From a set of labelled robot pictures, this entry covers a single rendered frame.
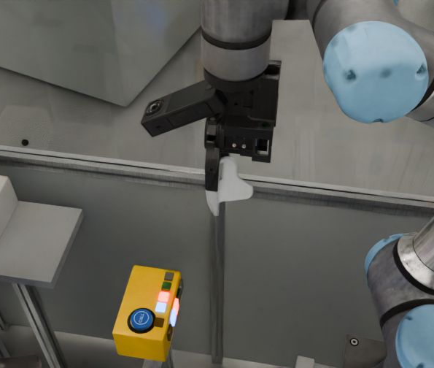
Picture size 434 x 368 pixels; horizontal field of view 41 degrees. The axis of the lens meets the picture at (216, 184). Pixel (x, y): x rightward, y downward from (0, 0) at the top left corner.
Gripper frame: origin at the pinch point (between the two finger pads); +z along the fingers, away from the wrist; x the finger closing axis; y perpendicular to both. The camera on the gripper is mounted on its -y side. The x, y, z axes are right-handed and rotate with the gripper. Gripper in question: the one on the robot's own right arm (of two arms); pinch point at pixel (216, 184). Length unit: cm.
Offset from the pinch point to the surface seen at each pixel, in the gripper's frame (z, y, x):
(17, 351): 148, -84, 37
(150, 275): 40.8, -15.3, 10.3
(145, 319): 39.7, -13.6, -0.2
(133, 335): 40.9, -15.2, -3.2
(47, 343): 117, -61, 28
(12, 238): 62, -59, 29
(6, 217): 59, -62, 34
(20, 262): 62, -54, 22
